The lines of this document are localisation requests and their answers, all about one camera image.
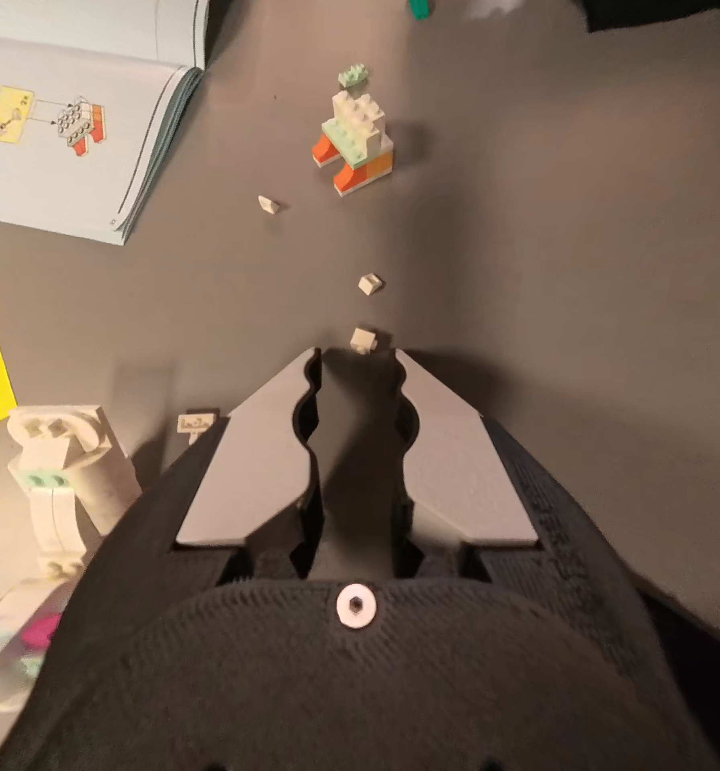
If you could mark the small white lego piece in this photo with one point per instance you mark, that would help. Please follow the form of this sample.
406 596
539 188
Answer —
363 339

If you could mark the tall white lego build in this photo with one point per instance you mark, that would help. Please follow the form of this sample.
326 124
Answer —
64 482

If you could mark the lego instruction booklet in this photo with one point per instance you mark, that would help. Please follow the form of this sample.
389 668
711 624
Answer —
52 150

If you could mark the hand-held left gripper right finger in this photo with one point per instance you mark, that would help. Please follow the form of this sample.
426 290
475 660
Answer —
462 476

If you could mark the dark green lego brick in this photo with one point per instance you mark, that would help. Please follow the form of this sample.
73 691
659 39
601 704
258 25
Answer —
420 7

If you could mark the white and orange lego build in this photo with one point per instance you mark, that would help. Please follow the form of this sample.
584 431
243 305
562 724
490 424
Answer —
360 141

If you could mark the clear bag of lego parts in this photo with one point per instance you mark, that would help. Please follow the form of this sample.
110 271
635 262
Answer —
10 644

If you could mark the white lego clip plate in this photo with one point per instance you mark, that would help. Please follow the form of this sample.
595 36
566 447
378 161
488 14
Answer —
197 420

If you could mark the small white lego slope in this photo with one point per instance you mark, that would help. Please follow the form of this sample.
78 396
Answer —
268 205
370 283

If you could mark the mint green lego plate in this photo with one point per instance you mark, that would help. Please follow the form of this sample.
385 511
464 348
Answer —
354 75

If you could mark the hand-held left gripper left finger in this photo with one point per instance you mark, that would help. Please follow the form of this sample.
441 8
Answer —
257 470

